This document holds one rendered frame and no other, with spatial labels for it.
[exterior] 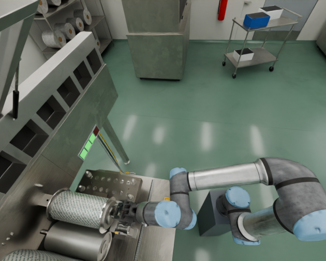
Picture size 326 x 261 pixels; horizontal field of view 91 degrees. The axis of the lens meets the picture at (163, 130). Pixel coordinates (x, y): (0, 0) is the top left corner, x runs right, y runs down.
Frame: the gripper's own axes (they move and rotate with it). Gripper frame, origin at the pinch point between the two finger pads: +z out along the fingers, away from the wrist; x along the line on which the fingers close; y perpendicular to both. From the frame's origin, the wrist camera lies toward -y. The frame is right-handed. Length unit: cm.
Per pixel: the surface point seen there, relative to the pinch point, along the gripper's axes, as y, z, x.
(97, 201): 10.9, 2.3, -1.9
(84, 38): 57, 2, -79
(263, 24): -103, -76, -303
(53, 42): 119, 197, -244
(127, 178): -10.0, 20.0, -22.7
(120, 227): -4.1, 2.2, 5.0
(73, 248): 8.9, 11.8, 16.0
